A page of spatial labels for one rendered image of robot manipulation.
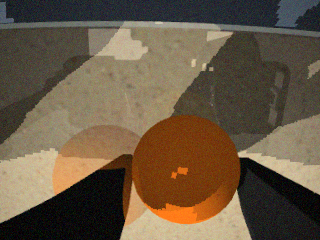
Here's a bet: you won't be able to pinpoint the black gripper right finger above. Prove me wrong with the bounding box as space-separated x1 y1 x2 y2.
237 157 320 240

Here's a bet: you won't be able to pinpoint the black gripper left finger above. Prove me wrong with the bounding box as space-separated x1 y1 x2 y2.
0 168 127 240

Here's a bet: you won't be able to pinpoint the low clear corner walls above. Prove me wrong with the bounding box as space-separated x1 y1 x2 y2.
0 20 320 37

